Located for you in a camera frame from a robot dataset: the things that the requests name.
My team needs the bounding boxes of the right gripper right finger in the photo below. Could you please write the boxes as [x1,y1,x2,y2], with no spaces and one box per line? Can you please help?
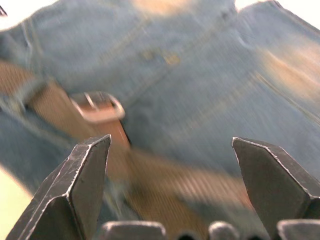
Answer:
[231,136,320,240]

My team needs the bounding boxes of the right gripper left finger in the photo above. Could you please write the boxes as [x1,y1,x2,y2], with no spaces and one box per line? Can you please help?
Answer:
[4,134,112,240]

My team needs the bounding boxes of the brown braided belt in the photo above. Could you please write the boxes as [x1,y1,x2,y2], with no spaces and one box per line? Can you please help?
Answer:
[0,61,256,240]

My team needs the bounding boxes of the blue denim shorts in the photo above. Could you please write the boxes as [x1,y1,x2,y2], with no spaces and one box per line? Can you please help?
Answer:
[0,0,320,240]

